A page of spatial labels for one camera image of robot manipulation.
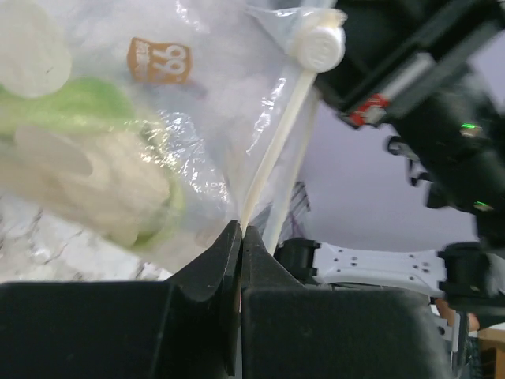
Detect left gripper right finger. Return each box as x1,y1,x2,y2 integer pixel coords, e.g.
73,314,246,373
241,227,451,379

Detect clear zip top bag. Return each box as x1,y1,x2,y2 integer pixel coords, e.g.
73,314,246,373
1,1,346,278

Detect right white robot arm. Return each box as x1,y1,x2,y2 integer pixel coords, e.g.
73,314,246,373
275,1,504,315

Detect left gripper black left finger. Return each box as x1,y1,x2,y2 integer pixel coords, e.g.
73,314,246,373
1,221,241,378

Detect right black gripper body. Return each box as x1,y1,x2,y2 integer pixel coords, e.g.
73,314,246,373
316,0,504,245

